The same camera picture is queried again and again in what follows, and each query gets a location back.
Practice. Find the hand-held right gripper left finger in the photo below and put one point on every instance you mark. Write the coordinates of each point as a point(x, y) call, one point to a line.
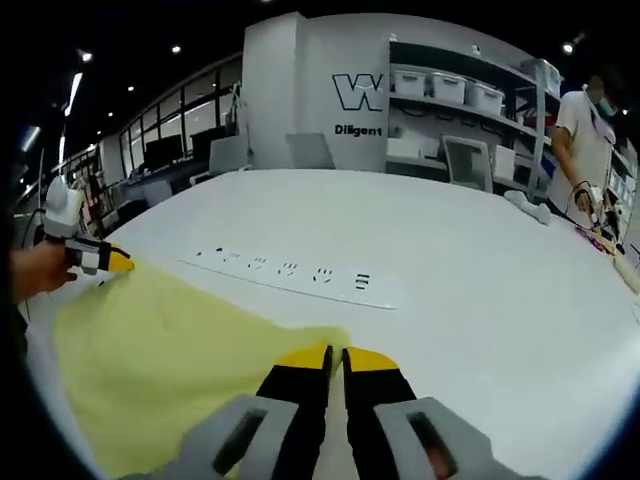
point(235, 435)

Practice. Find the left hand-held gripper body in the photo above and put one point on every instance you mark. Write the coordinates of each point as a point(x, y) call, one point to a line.
point(62, 210)

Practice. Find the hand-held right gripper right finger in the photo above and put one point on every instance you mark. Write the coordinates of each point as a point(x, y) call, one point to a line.
point(400, 430)

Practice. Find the yellow black blue garment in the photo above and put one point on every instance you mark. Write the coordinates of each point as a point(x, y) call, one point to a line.
point(150, 360)

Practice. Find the person's left hand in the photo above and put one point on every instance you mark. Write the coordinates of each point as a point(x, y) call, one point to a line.
point(42, 270)

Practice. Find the black monitor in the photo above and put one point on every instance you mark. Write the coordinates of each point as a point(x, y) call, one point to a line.
point(207, 141)
point(164, 151)

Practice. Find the white office chair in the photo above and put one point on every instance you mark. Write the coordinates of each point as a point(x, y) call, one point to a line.
point(225, 157)

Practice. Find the white table socket panel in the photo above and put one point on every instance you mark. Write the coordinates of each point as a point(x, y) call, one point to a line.
point(300, 280)

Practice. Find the grey chair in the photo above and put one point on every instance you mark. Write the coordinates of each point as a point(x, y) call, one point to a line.
point(310, 151)

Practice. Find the white cloth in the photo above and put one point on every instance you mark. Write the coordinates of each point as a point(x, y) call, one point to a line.
point(530, 207)

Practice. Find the white mesh chair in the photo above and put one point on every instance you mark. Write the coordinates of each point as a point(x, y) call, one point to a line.
point(467, 165)

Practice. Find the wooden object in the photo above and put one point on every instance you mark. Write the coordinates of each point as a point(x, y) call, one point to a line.
point(629, 272)

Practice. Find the grey metal shelf rack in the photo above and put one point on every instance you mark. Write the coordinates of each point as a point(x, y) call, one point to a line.
point(465, 125)

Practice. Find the white storage bin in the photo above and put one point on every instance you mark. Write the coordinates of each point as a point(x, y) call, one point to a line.
point(450, 87)
point(412, 82)
point(484, 99)

